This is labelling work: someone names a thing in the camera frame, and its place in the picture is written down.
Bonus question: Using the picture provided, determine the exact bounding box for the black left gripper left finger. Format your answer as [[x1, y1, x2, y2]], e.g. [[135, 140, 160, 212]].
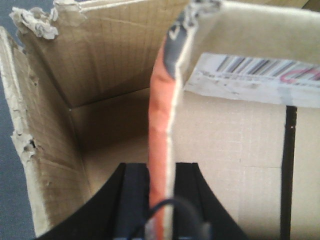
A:
[[39, 163, 149, 240]]

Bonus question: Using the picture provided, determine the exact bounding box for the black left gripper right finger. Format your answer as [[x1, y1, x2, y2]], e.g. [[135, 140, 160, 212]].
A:
[[174, 162, 248, 240]]

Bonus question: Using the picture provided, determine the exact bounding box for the orange printed cardboard box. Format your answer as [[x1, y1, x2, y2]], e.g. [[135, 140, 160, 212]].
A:
[[149, 0, 320, 240]]

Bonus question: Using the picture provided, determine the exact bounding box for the large plain cardboard box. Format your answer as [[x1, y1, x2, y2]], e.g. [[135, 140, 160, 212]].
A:
[[0, 0, 187, 236]]

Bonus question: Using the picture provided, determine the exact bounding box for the black thin cable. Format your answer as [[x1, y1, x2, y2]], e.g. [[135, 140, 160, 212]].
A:
[[129, 197, 213, 240]]

